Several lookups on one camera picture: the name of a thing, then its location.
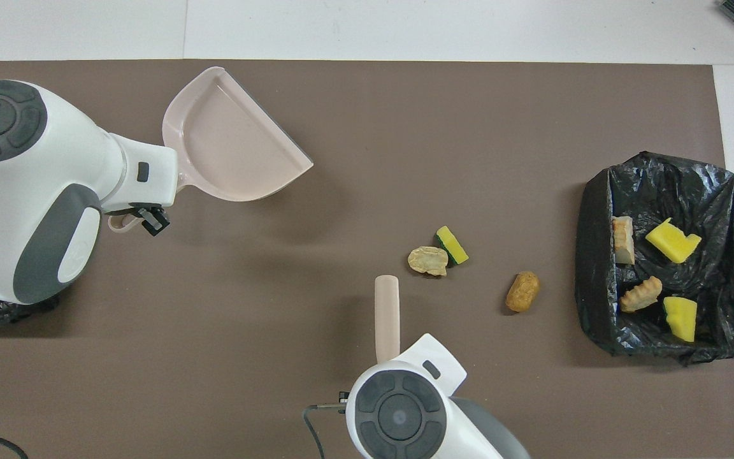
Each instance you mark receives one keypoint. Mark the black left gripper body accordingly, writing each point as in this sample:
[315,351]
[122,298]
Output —
[126,210]

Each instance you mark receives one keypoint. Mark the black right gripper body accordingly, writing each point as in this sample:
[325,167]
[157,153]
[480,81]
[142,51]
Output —
[343,401]

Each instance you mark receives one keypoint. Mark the beige hand brush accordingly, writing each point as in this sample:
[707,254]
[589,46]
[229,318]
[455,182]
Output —
[387,312]

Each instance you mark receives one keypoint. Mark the beige plastic dustpan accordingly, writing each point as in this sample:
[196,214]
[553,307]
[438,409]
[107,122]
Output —
[233,146]

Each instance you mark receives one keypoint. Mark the brown oval bread roll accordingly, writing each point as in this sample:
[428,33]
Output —
[522,292]

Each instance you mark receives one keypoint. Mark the ridged golden pastry piece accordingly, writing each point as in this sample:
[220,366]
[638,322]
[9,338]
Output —
[641,294]

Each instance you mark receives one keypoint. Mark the yellow green sponge wedge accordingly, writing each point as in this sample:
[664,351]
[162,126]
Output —
[681,319]

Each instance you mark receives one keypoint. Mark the notched yellow sponge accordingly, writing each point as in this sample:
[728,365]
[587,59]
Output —
[673,242]

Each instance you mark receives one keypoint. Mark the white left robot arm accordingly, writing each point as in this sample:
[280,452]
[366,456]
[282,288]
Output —
[23,191]

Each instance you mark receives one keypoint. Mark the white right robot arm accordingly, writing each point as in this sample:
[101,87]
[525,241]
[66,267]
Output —
[399,414]

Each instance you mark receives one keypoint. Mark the open bin with black bag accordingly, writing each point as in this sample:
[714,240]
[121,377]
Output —
[711,204]

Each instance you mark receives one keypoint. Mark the beige rock piece left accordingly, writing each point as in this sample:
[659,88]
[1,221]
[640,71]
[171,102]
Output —
[427,261]

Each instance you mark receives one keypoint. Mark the small yellow green sponge piece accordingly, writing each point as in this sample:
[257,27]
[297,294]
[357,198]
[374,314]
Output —
[453,245]

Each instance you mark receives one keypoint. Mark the brown table mat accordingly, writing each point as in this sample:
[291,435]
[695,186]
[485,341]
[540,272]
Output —
[405,127]

